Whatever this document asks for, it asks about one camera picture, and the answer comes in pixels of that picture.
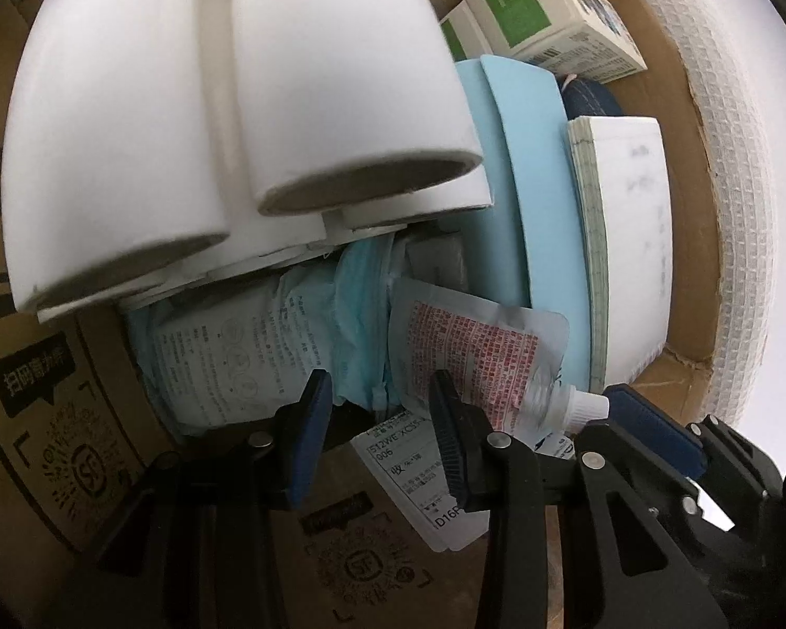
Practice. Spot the light blue book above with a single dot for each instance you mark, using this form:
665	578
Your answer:
543	209

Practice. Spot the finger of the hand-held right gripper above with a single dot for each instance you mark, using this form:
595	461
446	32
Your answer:
655	426

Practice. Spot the dark blue denim item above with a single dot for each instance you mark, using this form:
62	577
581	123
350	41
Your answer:
589	98

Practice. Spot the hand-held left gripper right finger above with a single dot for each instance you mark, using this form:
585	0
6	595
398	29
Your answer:
449	439

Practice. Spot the white notebook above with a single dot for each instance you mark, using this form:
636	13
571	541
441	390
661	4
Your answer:
629	242

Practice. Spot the pink cartoon printed blanket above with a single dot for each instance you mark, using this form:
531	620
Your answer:
740	177

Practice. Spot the white shipping label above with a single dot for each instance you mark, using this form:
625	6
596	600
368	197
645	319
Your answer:
399	472

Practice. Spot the red white spout pouch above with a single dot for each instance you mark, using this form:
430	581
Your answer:
465	347

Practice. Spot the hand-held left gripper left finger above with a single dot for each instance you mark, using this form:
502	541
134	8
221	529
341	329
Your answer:
311	439

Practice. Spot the brown cardboard box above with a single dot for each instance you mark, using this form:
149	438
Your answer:
105	354

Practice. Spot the large green white carton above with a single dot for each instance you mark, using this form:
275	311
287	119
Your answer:
530	6

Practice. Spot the blue white plastic packet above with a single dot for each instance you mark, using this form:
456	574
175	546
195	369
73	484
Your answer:
236	341

